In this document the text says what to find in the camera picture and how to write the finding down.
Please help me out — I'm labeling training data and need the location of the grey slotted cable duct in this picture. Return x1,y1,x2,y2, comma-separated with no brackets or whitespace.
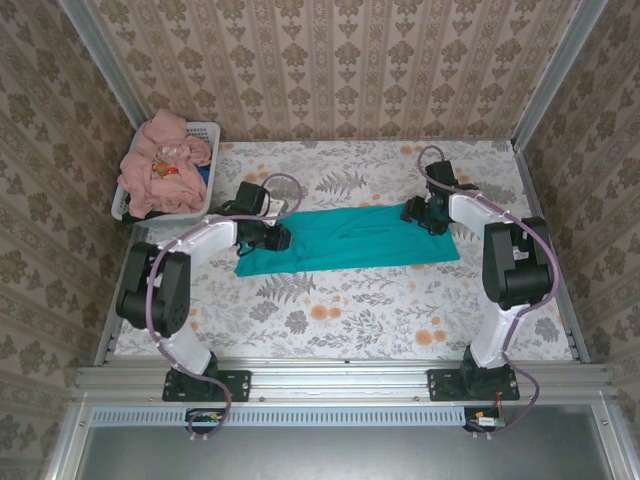
92,407,469,427

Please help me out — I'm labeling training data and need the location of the teal t-shirt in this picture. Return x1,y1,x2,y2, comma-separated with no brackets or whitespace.
234,202,461,278

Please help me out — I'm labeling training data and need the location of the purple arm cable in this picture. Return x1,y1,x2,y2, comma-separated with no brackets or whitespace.
147,172,304,444
417,144,560,441

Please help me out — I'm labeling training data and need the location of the grey metal base panel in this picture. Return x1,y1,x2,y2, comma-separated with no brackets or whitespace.
47,403,640,480

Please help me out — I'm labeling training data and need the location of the aluminium frame post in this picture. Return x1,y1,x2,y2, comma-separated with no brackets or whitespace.
513,0,609,147
58,0,149,132

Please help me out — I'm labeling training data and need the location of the pink t-shirt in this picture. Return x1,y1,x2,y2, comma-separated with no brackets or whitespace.
117,108,214,220

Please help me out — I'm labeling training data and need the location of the black garment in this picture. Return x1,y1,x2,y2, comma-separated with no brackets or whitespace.
121,209,166,225

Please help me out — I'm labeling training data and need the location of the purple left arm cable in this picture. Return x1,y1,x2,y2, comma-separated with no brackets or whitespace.
147,172,304,444

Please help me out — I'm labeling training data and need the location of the aluminium mounting rail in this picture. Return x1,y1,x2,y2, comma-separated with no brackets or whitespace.
74,357,612,404

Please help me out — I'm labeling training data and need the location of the floral table cover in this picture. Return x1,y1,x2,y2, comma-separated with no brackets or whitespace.
113,139,574,361

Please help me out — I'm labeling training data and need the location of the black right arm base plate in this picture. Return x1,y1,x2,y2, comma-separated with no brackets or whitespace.
427,368,521,403

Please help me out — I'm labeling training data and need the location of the white plastic laundry basket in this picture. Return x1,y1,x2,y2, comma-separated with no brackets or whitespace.
110,121,222,229

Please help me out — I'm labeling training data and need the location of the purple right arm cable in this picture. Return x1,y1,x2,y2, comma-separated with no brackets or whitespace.
417,144,560,441

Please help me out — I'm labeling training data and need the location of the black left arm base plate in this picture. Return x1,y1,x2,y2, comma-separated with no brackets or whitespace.
162,368,252,403

